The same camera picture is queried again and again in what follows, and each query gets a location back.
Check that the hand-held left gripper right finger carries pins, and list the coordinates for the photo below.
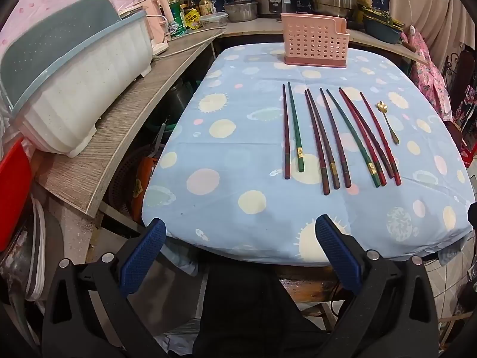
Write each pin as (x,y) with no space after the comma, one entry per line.
(339,255)

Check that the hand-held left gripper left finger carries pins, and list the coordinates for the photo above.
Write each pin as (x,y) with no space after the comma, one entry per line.
(143,255)

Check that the dark red chopstick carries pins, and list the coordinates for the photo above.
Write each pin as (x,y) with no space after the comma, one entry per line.
(334,138)
(316,145)
(286,138)

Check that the green chopstick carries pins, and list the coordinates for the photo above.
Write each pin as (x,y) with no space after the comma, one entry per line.
(294,126)
(374,179)

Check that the pink perforated utensil holder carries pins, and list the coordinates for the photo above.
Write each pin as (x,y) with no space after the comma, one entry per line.
(313,41)

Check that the orange plastic object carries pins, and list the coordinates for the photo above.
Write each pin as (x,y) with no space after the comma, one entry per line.
(143,179)

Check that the person's dark trousers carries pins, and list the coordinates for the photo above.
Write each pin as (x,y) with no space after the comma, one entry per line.
(242,305)

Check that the grey wooden counter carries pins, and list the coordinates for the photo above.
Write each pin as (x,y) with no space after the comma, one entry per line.
(123,119)

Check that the red plastic board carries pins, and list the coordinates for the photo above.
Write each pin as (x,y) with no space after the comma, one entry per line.
(13,190)

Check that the blue dotted tablecloth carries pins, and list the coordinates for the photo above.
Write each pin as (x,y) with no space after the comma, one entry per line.
(242,138)

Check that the small gold spoon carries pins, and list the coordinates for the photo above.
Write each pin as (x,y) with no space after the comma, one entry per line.
(381,106)

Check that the white dish rack with lid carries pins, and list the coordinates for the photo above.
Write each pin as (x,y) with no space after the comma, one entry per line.
(74,93)

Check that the pink pineapple-print apron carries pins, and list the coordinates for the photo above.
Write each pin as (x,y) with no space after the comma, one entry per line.
(428,71)

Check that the dark wooden chair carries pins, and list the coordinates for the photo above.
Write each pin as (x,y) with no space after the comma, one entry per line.
(465,74)

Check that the blue plastic basin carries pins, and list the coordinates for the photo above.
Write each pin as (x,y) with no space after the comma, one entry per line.
(380,34)

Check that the green tin can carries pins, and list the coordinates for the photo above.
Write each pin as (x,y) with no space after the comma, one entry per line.
(178,22)

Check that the yellow packet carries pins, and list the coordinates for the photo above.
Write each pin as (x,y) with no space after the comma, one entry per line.
(193,18)

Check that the clear plastic container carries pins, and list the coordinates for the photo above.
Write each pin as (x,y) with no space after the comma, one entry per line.
(214,19)

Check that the pink electric kettle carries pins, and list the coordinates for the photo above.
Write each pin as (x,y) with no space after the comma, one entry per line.
(156,7)

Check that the brown loofah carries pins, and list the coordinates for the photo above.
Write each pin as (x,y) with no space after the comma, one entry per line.
(364,0)

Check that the yellow pump bottle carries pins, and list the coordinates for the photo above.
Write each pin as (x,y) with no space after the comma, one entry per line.
(205,3)

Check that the small steel pot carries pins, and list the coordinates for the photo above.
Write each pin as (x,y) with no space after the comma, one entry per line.
(240,9)

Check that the beige curtain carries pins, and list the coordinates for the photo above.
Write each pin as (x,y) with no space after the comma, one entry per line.
(436,3)

